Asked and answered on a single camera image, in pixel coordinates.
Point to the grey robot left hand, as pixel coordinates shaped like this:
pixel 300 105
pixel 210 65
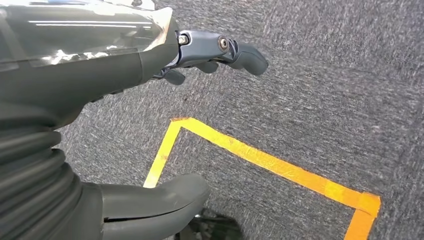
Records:
pixel 82 66

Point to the yellow floor tape square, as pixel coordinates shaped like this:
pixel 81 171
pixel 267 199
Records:
pixel 265 159

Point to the black robot foot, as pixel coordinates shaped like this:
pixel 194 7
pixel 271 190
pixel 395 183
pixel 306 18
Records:
pixel 212 228

